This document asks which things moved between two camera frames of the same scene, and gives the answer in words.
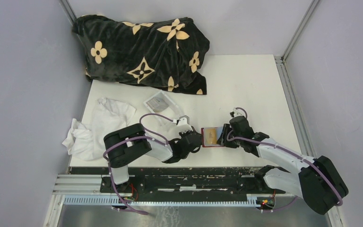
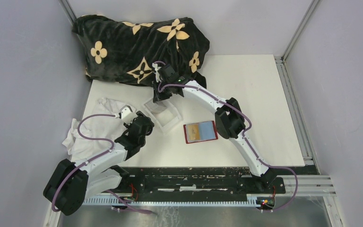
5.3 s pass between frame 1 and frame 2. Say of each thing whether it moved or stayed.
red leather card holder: moved
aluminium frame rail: stayed
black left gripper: moved
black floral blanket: stayed
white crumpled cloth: stayed
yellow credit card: moved
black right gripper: moved
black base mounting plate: stayed
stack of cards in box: stayed
